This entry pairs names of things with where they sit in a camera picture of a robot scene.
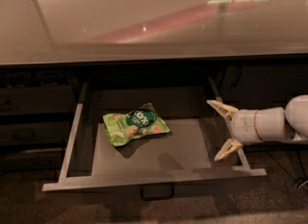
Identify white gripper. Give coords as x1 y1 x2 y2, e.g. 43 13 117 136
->
207 100 257 162

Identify grey drawer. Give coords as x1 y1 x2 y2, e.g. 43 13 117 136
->
0 148 65 171
0 86 76 115
42 79 266 203
0 122 69 146

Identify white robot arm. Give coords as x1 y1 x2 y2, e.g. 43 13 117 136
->
207 95 308 162

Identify dark snack packets in drawer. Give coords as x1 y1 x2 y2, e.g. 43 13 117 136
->
0 70 65 88

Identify grey cabinet door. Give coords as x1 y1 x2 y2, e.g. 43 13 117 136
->
219 65 308 110

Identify green snack bag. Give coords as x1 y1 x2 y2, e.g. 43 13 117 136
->
102 103 170 147

